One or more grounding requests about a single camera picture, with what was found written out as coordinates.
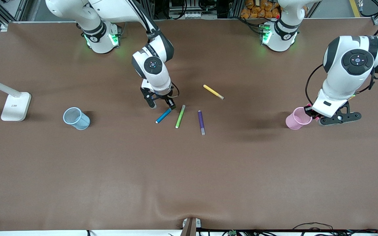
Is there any blue marker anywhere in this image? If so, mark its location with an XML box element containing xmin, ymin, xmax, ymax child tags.
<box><xmin>155</xmin><ymin>108</ymin><xmax>172</xmax><ymax>124</ymax></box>

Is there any green marker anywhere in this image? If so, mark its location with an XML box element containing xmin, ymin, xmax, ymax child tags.
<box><xmin>175</xmin><ymin>105</ymin><xmax>186</xmax><ymax>129</ymax></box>

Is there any translucent pink cup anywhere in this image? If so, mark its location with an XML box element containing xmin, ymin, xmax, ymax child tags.
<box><xmin>285</xmin><ymin>107</ymin><xmax>313</xmax><ymax>130</ymax></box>

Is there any purple marker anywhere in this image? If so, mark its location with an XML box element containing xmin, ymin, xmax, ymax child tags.
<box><xmin>198</xmin><ymin>110</ymin><xmax>206</xmax><ymax>136</ymax></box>

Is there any yellow marker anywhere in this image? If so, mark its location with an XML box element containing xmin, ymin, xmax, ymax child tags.
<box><xmin>203</xmin><ymin>84</ymin><xmax>224</xmax><ymax>100</ymax></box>

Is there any brown table cover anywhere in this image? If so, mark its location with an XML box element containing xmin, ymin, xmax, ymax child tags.
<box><xmin>0</xmin><ymin>18</ymin><xmax>378</xmax><ymax>231</ymax></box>

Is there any translucent blue cup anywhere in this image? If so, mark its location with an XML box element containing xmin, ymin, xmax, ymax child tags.
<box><xmin>63</xmin><ymin>107</ymin><xmax>91</xmax><ymax>130</ymax></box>

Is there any orange lumpy objects pile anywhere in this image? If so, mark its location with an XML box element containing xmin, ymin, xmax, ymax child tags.
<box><xmin>240</xmin><ymin>0</ymin><xmax>281</xmax><ymax>19</ymax></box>

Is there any white lamp stand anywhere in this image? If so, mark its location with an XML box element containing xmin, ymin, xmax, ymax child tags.
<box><xmin>0</xmin><ymin>74</ymin><xmax>32</xmax><ymax>122</ymax></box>

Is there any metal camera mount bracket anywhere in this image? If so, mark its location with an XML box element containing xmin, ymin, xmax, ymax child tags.
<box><xmin>180</xmin><ymin>217</ymin><xmax>202</xmax><ymax>236</ymax></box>

